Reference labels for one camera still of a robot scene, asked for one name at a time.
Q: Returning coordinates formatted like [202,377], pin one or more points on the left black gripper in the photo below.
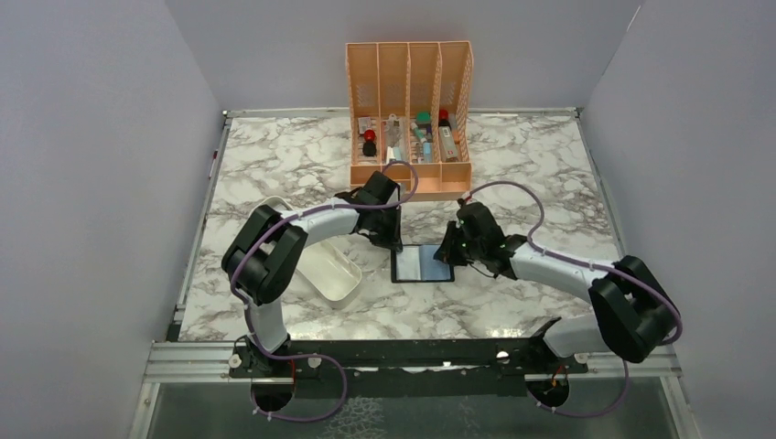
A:
[393,240]

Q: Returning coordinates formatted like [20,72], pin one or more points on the green cap item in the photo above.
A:
[423,118]

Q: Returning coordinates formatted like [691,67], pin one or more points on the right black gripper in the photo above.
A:
[447,251]

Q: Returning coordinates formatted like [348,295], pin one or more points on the grey stapler box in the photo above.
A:
[449,149]

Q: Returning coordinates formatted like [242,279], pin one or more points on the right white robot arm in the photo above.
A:
[631,313]

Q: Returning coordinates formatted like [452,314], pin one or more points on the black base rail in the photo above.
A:
[401,368]

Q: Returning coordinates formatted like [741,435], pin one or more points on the red cap bottle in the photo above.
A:
[443,117]

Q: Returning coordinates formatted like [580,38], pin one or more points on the black round item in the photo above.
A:
[369,149]

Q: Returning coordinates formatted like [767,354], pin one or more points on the white plastic tray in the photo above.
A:
[330,276]

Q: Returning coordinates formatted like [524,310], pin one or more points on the black leather card holder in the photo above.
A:
[415,264]

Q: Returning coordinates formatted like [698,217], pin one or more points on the orange desk organizer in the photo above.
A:
[389,84]

